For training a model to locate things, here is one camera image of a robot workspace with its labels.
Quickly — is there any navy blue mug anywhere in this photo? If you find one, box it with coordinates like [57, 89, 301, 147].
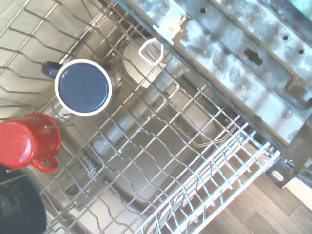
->
[41, 59, 113, 117]

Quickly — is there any red enamel mug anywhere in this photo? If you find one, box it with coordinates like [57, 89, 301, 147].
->
[0, 113, 62, 173]

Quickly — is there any stainless steel dishwasher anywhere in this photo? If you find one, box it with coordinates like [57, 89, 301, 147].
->
[0, 0, 312, 234]

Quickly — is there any black plate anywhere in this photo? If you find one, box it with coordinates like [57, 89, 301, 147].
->
[0, 163, 47, 234]

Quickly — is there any grey wire dishwasher rack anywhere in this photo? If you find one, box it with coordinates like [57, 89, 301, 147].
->
[0, 0, 256, 234]

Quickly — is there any white mug with square handle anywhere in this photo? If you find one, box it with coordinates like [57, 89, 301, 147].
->
[121, 37, 170, 90]

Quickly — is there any white plastic rail stopper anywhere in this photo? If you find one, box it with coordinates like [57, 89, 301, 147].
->
[153, 15, 192, 39]

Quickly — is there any white wire tine shelf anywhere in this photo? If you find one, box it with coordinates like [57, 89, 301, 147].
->
[136, 129, 281, 234]

